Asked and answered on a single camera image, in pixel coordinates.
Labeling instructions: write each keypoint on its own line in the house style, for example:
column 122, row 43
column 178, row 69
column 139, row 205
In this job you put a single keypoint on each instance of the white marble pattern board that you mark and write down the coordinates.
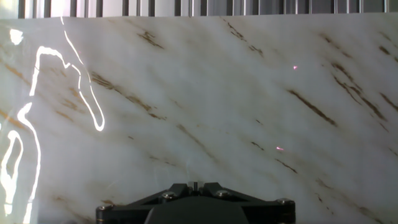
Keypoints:
column 199, row 93

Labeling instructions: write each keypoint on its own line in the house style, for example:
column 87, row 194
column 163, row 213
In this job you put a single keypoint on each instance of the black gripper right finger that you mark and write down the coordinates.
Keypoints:
column 267, row 211

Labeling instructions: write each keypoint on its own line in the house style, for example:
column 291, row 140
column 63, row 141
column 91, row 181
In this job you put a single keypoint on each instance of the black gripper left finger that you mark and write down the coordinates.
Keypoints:
column 130, row 211

